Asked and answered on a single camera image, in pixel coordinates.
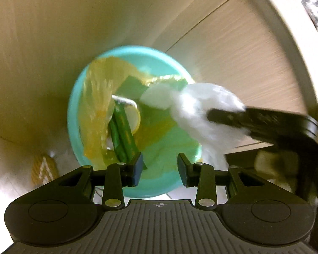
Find yellow bin liner bag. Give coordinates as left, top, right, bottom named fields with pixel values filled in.
left=79, top=57, right=196, bottom=165

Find green stick wrappers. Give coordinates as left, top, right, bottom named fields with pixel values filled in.
left=109, top=95, right=139, bottom=162

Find teal trash bin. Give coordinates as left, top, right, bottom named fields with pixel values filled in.
left=67, top=46, right=205, bottom=198

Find light wood cabinet door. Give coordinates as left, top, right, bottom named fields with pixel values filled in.
left=164, top=0, right=309, bottom=154
left=0, top=0, right=245, bottom=150

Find yellow patterned object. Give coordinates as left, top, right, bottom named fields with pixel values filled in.
left=32, top=152, right=60, bottom=186

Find green packet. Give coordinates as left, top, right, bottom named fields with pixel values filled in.
left=119, top=75, right=149, bottom=102

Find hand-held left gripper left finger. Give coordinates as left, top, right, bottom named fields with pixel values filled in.
left=57, top=152, right=144, bottom=209

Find white tissue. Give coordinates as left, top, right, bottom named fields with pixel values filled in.
left=140, top=83, right=251, bottom=170

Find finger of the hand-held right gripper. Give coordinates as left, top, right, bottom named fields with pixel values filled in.
left=207, top=108, right=249, bottom=133

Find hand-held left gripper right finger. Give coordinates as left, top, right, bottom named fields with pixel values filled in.
left=177, top=153, right=265, bottom=209

